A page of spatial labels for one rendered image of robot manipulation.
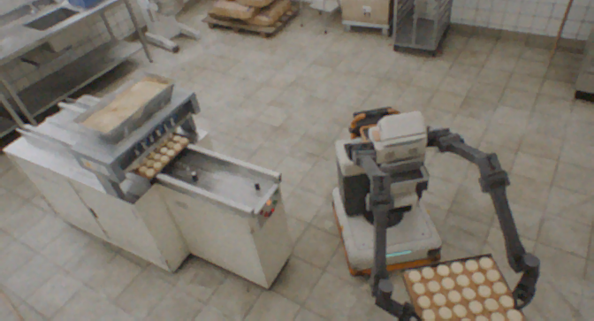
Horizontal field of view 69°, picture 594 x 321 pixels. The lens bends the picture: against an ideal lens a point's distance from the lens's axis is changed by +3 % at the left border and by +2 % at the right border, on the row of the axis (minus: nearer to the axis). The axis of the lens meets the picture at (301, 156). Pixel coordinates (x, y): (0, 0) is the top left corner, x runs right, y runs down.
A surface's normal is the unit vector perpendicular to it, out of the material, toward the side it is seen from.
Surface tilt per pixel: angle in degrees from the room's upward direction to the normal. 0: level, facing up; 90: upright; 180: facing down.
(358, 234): 0
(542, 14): 90
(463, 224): 0
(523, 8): 90
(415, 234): 0
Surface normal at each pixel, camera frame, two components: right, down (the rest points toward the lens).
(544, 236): -0.11, -0.73
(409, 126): 0.02, -0.08
